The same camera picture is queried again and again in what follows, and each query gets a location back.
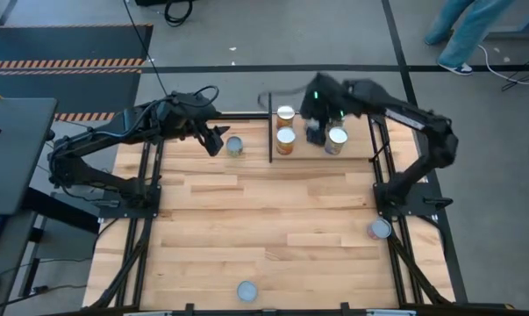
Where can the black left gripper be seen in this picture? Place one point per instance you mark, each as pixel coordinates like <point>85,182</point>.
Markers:
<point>194,116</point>

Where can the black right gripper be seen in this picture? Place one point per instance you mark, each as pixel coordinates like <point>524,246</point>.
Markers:
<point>325,98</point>

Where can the white carrot print can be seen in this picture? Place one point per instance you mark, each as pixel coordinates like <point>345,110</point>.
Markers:
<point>311,125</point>

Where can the lavender peach can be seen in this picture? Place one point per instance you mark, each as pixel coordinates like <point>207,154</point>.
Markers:
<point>336,138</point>

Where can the green dotted peas can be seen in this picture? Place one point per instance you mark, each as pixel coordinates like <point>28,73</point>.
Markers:
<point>234,145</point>

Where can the orange corn can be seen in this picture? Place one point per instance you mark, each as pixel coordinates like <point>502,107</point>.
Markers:
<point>286,139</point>

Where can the orange red gradient can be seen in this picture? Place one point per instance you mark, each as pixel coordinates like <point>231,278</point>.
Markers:
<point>285,113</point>

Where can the pink and teal can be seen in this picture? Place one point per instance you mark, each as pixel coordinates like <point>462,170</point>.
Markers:
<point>380,228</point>

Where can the can with white text label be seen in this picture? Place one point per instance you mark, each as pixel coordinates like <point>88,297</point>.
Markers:
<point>247,291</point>

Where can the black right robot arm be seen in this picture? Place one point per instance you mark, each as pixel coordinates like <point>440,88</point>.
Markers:
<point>439,140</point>

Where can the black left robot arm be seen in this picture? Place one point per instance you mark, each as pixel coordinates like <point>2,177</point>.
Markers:
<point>97,138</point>

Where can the black mat with hazard stripes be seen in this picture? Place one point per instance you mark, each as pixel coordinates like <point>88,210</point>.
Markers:
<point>62,94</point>
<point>71,44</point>

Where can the person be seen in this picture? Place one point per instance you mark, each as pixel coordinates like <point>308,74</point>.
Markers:
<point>470,30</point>

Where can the white bar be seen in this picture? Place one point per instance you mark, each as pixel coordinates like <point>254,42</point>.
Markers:
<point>147,313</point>
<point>391,313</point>

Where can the grey desk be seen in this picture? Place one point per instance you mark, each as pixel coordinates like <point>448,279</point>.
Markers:
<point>5,272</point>
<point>18,153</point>

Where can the black aluminium rig frame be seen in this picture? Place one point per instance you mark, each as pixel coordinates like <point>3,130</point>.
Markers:
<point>246,116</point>

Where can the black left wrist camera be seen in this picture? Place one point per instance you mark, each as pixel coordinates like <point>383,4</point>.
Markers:
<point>180,101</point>

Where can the grey metal table frame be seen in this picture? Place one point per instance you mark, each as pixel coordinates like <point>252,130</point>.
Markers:
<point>516,34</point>

